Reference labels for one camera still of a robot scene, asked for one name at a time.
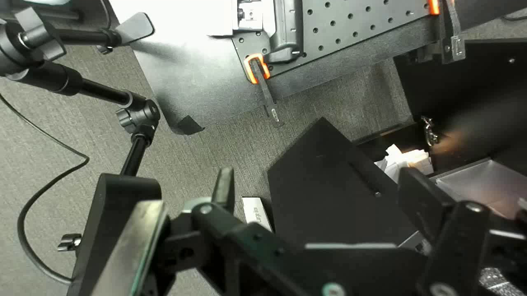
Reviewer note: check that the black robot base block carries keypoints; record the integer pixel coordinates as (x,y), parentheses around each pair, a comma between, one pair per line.
(287,30)

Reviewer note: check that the small metal knob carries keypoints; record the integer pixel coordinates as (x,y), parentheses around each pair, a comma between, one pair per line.
(69,240)

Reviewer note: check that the white paper sheet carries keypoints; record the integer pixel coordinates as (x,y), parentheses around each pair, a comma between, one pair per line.
(257,212)

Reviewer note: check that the grey metal tray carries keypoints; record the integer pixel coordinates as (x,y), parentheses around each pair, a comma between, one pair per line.
(483,181)

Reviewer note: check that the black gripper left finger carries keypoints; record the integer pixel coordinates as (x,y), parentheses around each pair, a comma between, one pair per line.
(224,189)

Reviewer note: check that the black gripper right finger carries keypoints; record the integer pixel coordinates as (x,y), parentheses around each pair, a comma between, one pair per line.
(425,199)

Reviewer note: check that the black articulated camera stand arm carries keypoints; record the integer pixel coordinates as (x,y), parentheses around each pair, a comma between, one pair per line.
(59,79)

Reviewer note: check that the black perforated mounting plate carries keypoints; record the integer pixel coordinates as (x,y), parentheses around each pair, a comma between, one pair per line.
(351,26)

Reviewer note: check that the small metal hook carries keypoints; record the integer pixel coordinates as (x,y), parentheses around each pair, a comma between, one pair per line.
(428,132)

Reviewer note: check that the black stand base plate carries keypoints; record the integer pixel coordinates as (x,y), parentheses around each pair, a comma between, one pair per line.
(117,191)

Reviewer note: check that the white crumpled plastic bag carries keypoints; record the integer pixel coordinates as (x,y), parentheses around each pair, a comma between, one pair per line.
(404,161)

